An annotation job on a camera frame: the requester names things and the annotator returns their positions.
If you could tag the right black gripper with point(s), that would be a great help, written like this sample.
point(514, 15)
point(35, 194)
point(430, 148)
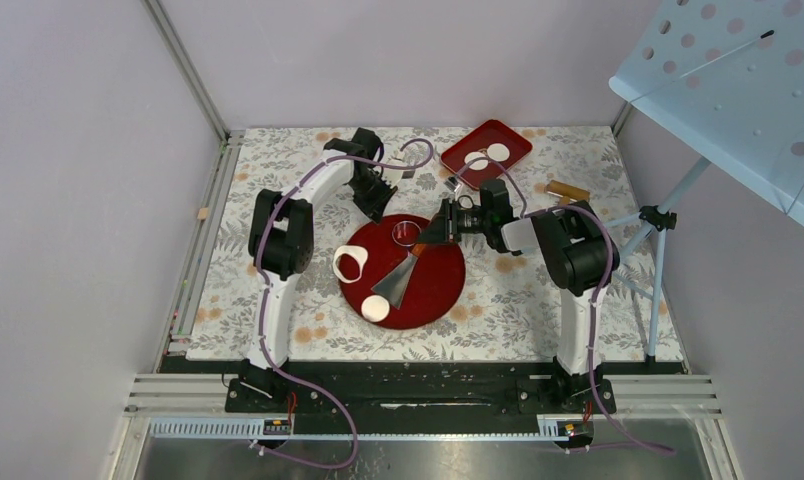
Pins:
point(445, 226)

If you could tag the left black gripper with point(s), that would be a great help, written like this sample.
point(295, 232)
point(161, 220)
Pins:
point(374, 209)

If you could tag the round red tray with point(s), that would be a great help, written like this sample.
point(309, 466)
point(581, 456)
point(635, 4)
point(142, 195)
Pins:
point(434, 288)

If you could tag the scraper with orange handle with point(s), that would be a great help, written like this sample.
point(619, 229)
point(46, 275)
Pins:
point(393, 285)

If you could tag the white dough ball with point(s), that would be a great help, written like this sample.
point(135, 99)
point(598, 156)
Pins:
point(375, 308)

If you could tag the wooden double-ended roller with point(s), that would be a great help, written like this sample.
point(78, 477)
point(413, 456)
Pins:
point(566, 193)

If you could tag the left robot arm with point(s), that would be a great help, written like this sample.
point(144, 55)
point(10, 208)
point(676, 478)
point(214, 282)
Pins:
point(282, 231)

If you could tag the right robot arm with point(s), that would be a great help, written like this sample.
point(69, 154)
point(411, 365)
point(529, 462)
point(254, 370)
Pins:
point(577, 252)

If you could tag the left round dumpling wrapper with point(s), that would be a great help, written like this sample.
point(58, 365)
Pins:
point(476, 161)

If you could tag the round dumpling wrapper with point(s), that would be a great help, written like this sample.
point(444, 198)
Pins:
point(476, 161)
point(498, 152)

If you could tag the right round dumpling wrapper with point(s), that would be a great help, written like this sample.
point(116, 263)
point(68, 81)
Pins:
point(498, 152)

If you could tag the floral patterned table mat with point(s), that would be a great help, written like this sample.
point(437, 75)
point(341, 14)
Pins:
point(508, 310)

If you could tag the red rectangular tray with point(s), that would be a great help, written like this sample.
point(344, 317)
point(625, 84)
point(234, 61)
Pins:
point(484, 152)

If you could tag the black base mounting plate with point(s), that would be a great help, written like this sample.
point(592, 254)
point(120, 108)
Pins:
point(425, 398)

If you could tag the light blue tripod stand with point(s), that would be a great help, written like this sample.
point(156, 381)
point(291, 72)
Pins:
point(644, 253)

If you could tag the light blue perforated panel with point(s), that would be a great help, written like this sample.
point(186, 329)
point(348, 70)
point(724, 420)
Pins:
point(727, 79)

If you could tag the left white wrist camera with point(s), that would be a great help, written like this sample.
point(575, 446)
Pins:
point(396, 169)

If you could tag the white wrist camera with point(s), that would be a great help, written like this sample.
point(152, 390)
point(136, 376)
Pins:
point(452, 184)
point(396, 169)

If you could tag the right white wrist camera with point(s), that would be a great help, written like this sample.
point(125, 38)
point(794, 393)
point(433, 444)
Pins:
point(452, 184)

